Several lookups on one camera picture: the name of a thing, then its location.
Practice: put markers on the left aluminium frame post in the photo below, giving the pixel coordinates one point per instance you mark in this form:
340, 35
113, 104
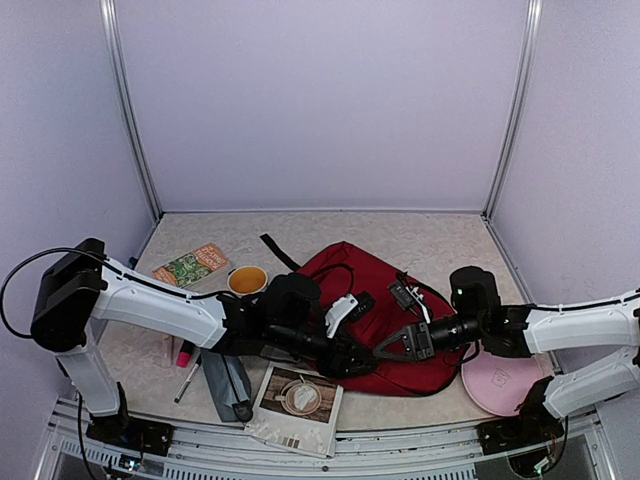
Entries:
109, 18

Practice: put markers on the coffee cover notebook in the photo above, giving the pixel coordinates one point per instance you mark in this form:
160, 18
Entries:
296, 410

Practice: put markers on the orange green paperback book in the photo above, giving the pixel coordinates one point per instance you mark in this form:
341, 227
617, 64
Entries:
193, 267

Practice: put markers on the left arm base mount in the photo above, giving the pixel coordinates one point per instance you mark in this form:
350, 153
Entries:
129, 432

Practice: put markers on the white mug with tea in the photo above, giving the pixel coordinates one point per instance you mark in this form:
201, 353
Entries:
247, 280

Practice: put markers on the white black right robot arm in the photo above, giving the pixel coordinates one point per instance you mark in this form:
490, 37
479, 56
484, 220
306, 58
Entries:
520, 331

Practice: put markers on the red student backpack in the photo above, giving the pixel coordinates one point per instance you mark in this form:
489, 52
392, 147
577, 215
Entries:
343, 267

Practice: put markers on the green white pen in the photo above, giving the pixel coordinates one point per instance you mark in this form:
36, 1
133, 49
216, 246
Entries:
187, 382

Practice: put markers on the pink plate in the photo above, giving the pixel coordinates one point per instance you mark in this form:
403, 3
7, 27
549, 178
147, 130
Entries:
499, 385

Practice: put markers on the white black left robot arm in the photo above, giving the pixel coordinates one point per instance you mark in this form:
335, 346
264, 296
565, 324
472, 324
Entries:
86, 284

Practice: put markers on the right aluminium frame post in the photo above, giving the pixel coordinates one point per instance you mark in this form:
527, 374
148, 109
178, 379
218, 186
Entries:
517, 106

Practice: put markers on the aluminium frame post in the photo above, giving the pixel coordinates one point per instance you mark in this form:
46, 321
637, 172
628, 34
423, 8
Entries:
517, 106
109, 18

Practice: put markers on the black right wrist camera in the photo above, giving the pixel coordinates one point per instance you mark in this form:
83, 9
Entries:
409, 298

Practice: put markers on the grey pencil case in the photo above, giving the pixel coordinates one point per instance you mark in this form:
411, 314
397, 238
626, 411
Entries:
229, 386

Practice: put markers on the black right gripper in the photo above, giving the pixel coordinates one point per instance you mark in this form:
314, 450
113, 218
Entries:
425, 341

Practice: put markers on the pink black highlighter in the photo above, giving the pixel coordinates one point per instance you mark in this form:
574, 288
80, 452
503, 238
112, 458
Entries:
185, 354

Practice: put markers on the beige eraser stick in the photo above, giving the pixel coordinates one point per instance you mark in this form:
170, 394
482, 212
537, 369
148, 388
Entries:
167, 351

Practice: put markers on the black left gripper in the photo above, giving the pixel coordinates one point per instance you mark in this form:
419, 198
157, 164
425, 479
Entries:
339, 369

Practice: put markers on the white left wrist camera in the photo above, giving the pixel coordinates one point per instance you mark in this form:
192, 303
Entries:
338, 312

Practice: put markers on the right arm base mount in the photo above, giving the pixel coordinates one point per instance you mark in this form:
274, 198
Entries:
533, 425

